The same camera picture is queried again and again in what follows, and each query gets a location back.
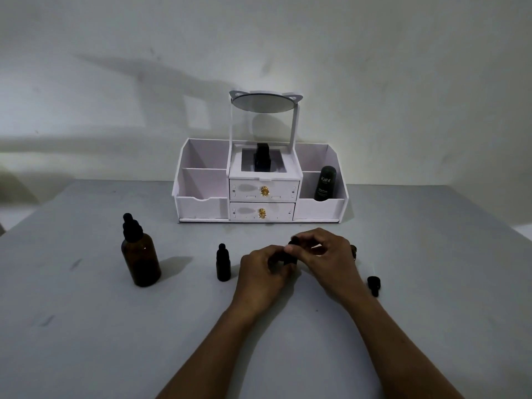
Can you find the person's left hand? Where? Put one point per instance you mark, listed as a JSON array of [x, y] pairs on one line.
[[259, 278]]

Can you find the person's right hand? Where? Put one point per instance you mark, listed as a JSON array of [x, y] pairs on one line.
[[332, 261]]

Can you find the person's left fingers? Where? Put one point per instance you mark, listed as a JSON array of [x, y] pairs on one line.
[[282, 255]]

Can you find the person's right thumb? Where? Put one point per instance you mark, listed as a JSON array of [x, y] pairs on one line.
[[309, 255]]

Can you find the person's right forearm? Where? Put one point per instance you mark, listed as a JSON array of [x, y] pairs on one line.
[[399, 349]]

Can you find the person's left forearm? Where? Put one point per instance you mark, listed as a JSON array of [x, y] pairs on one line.
[[208, 353]]

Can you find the small amber bottle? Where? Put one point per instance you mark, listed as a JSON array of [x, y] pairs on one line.
[[354, 251]]

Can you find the white drawer with gold knob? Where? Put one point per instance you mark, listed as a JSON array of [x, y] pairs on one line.
[[282, 189], [282, 210]]

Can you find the small black dropper bottle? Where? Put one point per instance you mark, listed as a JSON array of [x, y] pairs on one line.
[[223, 265]]

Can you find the black dropper cap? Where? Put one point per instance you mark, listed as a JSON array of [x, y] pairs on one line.
[[374, 283]]

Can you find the black cylindrical tube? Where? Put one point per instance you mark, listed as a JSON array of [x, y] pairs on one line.
[[325, 184]]

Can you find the white cosmetic organizer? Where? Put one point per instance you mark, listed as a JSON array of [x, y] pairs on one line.
[[199, 203]]

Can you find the black square bottle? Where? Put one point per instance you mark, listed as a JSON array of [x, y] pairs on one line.
[[262, 158]]

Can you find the large amber dropper bottle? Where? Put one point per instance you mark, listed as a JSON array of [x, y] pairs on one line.
[[140, 257]]

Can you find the oval mirror with cat ears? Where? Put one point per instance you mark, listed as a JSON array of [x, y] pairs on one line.
[[262, 103]]

